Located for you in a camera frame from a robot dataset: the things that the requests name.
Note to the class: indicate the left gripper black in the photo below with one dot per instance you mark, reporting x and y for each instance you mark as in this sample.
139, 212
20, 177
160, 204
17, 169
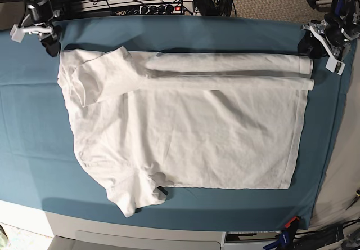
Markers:
326, 38

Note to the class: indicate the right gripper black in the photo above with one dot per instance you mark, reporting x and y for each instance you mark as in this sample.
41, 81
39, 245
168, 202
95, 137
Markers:
49, 34

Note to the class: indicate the white T-shirt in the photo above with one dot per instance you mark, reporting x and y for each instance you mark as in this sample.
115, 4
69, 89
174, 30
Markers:
146, 120

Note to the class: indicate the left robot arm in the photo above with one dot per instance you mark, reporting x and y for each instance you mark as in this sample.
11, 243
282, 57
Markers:
345, 10

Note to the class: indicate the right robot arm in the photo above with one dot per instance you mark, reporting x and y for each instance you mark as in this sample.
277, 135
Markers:
38, 20

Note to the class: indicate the teal table cloth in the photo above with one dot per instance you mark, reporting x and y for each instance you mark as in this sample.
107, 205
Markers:
38, 166

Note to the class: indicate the black power strip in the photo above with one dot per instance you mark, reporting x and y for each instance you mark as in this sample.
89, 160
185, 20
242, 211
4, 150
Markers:
169, 9

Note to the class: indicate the orange blue clamp bottom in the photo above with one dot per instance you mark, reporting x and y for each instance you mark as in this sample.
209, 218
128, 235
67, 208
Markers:
285, 240

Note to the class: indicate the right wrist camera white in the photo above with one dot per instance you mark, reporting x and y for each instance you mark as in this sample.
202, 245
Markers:
17, 34

